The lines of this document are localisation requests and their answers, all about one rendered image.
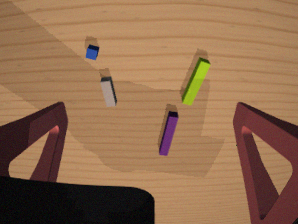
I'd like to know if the small blue block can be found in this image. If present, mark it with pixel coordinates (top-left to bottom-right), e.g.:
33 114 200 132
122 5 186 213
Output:
85 45 99 60

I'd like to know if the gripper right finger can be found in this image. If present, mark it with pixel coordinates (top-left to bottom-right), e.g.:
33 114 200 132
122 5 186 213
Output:
233 102 298 224

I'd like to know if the purple rod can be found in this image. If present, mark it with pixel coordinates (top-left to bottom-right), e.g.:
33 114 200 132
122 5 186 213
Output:
159 111 179 156

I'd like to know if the grey rod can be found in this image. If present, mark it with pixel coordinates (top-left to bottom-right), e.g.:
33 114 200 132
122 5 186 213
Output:
100 76 117 107

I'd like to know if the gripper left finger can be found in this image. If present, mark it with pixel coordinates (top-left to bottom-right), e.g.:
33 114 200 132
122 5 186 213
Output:
0 102 68 182

